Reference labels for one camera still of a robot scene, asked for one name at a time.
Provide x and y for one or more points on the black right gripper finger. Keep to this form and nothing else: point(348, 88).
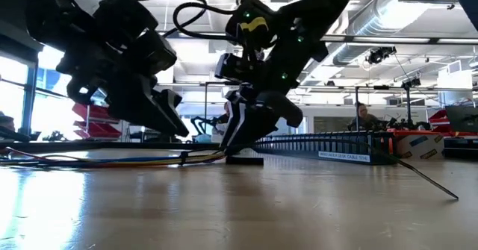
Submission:
point(269, 112)
point(232, 123)

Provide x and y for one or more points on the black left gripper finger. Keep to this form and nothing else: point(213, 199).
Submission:
point(138, 104)
point(173, 100)

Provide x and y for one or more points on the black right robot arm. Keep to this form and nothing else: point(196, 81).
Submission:
point(321, 3)

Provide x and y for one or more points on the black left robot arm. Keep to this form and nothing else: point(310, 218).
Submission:
point(48, 11)

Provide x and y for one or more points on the black background robot arm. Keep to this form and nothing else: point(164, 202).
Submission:
point(407, 124)
point(199, 122)

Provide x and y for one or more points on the person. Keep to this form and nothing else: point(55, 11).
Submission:
point(364, 119)
point(222, 128)

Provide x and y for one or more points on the red shelf bins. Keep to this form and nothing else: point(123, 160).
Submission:
point(93, 128)
point(438, 121)

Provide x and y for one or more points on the red bin with taped label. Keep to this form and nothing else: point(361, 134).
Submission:
point(418, 147)

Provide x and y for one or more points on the dark monitor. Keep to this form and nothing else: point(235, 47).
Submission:
point(463, 119)

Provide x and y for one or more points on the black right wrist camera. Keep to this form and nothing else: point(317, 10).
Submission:
point(250, 37)

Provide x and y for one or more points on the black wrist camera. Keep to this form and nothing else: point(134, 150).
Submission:
point(250, 37)
point(123, 15)

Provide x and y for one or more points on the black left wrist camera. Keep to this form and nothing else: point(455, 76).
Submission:
point(123, 15)

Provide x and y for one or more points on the black table edge frame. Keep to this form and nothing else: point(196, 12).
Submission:
point(74, 145)

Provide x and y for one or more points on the blue window post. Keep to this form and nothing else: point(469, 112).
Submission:
point(29, 100)

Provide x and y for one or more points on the black ceiling camera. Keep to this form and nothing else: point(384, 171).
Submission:
point(381, 54)

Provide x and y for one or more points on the silver ventilation duct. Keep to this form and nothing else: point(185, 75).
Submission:
point(373, 18)

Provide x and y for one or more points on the black camera on pole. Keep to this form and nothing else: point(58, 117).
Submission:
point(411, 83)

